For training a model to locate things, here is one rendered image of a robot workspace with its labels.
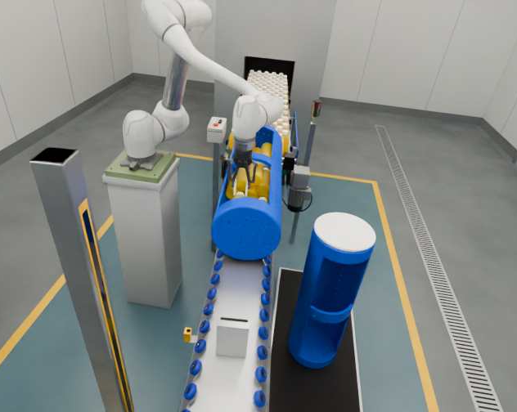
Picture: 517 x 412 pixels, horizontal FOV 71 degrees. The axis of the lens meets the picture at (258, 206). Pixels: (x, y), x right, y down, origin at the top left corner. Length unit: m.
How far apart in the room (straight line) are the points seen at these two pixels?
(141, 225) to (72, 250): 1.37
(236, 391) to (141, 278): 1.41
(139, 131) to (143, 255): 0.79
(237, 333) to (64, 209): 0.67
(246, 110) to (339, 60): 5.06
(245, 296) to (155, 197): 0.84
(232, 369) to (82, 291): 0.58
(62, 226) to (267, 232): 0.86
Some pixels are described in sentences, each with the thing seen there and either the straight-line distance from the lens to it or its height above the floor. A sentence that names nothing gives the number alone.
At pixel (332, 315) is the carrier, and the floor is 0.61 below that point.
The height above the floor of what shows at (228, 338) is 1.02.
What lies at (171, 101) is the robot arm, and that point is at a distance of 2.00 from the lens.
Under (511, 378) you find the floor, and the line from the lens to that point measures 2.95.
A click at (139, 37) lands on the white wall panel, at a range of 6.97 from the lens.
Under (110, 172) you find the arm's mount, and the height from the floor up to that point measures 1.03.
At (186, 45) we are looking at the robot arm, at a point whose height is 1.70.
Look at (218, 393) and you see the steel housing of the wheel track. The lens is 1.23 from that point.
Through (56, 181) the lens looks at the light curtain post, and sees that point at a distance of 0.73.
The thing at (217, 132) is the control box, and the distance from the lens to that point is 2.37.
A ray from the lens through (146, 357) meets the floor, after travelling 2.43.
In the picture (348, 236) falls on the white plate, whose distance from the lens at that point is 1.65.
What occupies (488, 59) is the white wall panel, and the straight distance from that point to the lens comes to 6.94.
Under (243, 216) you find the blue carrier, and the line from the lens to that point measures 1.41.
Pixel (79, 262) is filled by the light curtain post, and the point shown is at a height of 1.47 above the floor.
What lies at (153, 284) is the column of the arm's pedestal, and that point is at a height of 0.22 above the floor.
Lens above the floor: 2.02
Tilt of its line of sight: 34 degrees down
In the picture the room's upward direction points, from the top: 6 degrees clockwise
